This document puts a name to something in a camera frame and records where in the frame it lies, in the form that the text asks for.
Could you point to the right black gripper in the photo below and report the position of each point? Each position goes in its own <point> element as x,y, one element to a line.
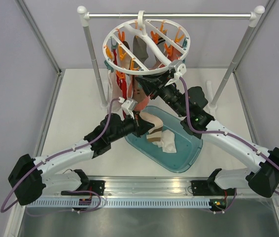
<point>155,84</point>

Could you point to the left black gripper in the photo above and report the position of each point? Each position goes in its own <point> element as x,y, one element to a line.
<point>141,127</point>

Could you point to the white fluffy sock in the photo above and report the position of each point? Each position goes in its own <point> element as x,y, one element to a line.
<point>167,142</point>

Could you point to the red sock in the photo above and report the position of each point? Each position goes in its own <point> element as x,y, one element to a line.
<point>120,77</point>

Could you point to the white round clip hanger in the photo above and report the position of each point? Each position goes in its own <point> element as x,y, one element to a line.
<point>152,66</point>

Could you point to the white cloth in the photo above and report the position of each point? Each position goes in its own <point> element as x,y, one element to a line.
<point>114,91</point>

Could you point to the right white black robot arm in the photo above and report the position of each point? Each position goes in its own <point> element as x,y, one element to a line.
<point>261,172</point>

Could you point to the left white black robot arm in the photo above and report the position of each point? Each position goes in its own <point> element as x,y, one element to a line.
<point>29,176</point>

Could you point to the coral brown towel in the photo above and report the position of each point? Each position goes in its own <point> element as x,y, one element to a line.
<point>136,92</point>

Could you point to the teal plastic basin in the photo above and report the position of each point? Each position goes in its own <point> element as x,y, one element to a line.
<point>187,147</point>

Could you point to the white silver clothes rack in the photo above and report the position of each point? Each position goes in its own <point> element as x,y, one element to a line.
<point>169,17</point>

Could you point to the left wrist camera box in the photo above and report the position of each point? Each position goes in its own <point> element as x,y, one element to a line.
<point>128,106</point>

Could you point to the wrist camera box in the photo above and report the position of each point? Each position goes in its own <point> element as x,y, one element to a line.
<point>179,68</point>
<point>128,106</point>

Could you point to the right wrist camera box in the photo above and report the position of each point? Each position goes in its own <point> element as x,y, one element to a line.
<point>179,68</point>

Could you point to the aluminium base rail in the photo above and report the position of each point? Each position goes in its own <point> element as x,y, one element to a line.
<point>151,187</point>

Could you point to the white slotted cable duct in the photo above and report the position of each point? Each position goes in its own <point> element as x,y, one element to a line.
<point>123,202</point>

